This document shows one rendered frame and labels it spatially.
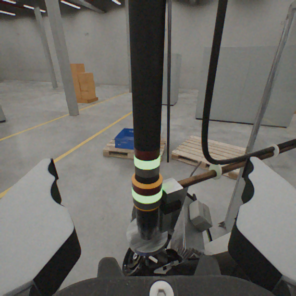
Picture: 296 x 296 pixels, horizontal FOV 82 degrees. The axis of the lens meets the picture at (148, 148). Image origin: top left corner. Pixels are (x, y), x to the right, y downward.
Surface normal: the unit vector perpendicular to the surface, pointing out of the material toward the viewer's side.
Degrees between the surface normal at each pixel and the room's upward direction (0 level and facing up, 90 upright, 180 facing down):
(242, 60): 90
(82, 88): 90
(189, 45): 90
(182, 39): 90
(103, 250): 0
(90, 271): 0
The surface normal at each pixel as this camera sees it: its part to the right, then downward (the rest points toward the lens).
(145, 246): 0.00, -0.89
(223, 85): -0.32, 0.43
